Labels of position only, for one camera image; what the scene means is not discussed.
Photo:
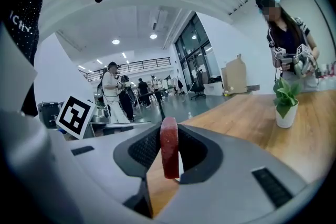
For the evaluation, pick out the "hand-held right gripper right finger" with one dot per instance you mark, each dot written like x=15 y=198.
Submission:
x=231 y=191

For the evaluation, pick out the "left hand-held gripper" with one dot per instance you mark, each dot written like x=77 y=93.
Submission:
x=74 y=116

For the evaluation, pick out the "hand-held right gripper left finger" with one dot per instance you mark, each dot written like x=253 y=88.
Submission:
x=105 y=173

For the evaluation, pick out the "red slice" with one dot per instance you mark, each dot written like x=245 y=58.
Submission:
x=169 y=149

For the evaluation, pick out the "black balcony railing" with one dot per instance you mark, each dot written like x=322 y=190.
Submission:
x=131 y=65

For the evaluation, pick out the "small clear bottle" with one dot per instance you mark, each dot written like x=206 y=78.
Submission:
x=189 y=115

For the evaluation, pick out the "black office chair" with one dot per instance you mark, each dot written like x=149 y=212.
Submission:
x=198 y=86

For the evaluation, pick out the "round ceiling light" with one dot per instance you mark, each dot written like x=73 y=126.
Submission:
x=153 y=36
x=115 y=41

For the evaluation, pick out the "white storage box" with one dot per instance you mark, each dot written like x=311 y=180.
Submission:
x=213 y=89

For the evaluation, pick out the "small green potted plant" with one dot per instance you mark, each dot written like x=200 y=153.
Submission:
x=286 y=110

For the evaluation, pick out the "black framed glass doors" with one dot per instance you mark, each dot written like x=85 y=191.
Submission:
x=195 y=55

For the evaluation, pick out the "ceiling air conditioner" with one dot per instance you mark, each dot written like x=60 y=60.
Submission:
x=158 y=19

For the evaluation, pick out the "brown cardboard box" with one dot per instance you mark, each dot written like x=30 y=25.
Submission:
x=235 y=76

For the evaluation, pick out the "silver flask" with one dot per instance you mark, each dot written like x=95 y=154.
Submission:
x=298 y=66

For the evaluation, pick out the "person's black sparkly shirt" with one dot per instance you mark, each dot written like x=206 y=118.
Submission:
x=21 y=21

